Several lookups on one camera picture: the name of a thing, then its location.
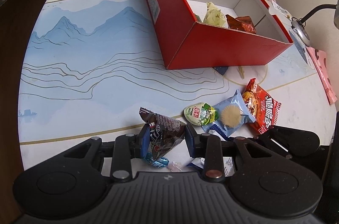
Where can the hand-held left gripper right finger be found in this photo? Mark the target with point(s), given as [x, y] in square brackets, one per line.
[191, 144]

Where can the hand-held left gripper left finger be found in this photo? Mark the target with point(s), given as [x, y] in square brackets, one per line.
[145, 140]

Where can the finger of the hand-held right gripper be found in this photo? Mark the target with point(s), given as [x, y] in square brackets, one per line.
[267, 139]

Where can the dark brown chocolate packet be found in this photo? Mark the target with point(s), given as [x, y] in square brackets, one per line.
[165, 128]

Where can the red noodle snack packet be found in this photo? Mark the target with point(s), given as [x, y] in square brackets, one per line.
[264, 110]

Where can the light blue biscuit packet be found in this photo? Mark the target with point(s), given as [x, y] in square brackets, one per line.
[233, 114]

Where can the red cardboard box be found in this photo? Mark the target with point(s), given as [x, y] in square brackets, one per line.
[212, 51]

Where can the shiny red-brown snack packet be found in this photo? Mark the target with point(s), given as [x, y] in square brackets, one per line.
[241, 24]

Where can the yellow snack packet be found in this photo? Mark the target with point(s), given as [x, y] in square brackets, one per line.
[214, 16]

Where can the small blue candy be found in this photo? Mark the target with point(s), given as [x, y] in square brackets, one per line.
[157, 162]

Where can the pink candy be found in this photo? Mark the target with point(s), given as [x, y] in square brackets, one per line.
[174, 166]

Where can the blue striped snack packet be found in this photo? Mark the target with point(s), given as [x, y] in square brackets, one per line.
[215, 131]

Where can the green jelly cup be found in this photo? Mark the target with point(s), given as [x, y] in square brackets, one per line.
[197, 113]

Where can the blue white snack packet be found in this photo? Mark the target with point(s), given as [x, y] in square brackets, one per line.
[227, 165]

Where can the silver desk lamp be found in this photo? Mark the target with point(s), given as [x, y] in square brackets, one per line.
[300, 32]

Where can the small white packet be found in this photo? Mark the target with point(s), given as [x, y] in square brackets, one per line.
[279, 9]

